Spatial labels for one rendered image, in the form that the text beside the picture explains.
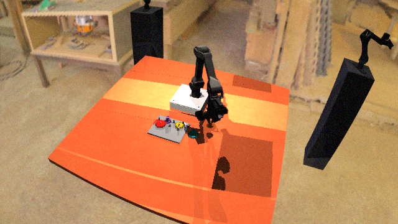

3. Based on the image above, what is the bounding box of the red gear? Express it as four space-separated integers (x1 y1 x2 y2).
155 120 166 128

